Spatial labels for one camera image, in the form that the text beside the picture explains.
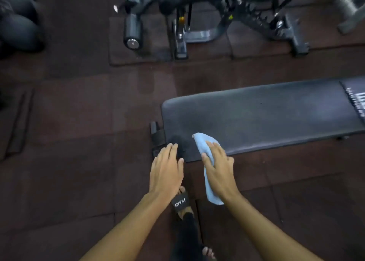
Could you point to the person's left thumb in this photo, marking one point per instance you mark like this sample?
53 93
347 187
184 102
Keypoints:
181 166

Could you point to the person's bare toes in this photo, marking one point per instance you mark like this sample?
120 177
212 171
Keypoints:
209 254

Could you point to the person's foot in sandal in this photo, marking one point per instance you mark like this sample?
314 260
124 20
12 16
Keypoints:
186 211

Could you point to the black bench frame foot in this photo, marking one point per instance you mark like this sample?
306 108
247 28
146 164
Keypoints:
157 139

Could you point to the black adjustable weight bench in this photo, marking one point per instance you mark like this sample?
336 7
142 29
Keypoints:
216 15

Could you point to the person's left hand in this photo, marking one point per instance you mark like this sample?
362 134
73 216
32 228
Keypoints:
166 176

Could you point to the person's left middle finger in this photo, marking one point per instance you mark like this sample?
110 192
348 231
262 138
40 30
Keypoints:
167 153

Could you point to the person's right hand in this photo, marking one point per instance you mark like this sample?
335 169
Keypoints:
221 174

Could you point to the person's left little finger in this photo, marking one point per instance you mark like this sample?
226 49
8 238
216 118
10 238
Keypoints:
154 165

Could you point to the grey dumbbell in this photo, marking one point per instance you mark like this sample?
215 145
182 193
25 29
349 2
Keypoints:
349 11

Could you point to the black bag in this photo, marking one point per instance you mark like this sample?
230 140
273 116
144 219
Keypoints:
18 21

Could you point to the black trouser leg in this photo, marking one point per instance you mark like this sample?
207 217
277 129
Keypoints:
188 238

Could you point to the black slide sandal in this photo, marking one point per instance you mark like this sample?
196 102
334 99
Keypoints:
180 202

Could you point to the light blue cleaning cloth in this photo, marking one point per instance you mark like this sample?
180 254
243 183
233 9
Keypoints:
203 144

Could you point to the person's right thumb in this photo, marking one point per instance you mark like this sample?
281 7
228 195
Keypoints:
206 162

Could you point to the person's left forearm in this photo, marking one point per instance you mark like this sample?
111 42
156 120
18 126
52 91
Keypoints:
128 229

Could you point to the person's right forearm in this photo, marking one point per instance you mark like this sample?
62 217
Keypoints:
265 229

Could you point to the black flat bench pad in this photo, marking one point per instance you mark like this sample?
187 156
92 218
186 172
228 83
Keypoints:
262 115

